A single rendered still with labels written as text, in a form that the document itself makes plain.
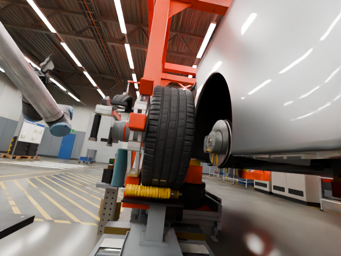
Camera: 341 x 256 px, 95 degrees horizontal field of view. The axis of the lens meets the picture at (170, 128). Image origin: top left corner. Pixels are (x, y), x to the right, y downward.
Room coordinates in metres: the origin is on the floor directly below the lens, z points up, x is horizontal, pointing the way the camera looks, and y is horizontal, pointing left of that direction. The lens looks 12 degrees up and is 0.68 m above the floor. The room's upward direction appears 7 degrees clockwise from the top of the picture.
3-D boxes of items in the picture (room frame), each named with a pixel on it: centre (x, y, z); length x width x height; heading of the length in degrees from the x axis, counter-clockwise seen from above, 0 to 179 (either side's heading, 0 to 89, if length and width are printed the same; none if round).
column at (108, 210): (1.60, 0.48, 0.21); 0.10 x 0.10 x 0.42; 5
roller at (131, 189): (0.94, 0.08, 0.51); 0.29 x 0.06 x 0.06; 95
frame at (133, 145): (1.05, 0.19, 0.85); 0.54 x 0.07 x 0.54; 5
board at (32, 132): (7.73, 6.70, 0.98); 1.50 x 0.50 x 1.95; 5
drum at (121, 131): (1.04, 0.27, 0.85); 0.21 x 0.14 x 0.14; 95
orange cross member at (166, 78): (3.58, -0.92, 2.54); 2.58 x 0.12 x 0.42; 95
